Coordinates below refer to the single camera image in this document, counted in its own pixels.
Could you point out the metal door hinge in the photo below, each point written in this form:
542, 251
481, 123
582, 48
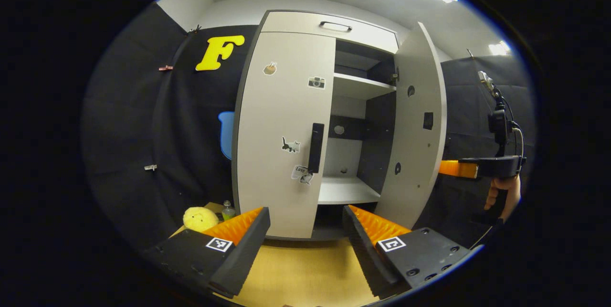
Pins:
394, 78

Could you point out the yellow plush toy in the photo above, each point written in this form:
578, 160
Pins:
200, 219

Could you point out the black clip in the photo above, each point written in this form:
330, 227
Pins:
195, 30
470, 53

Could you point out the small ceiling light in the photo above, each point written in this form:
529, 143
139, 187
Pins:
499, 48

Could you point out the grey shoe cabinet door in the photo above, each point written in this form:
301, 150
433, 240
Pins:
277, 116
415, 144

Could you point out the pink clip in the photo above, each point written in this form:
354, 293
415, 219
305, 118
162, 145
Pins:
166, 68

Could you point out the green plastic bottle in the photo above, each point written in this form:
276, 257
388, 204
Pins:
228, 211

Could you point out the grey cabinet drawer front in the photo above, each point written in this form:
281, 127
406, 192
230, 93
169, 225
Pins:
305, 23

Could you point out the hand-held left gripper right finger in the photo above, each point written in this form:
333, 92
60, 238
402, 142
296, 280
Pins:
365, 254

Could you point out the white cabinet shelf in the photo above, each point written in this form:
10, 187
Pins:
346, 190
358, 86

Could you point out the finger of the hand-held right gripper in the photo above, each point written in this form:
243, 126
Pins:
458, 169

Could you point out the grey double-door shoe cabinet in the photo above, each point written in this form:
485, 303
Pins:
377, 140

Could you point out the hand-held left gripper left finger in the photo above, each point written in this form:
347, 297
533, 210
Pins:
248, 249

